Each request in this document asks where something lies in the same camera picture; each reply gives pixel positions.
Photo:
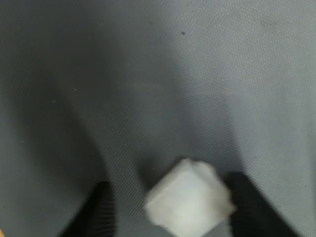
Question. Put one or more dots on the small white plastic terminal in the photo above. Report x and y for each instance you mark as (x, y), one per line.
(190, 197)

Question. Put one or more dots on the dark grey mat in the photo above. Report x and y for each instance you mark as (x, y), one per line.
(148, 86)

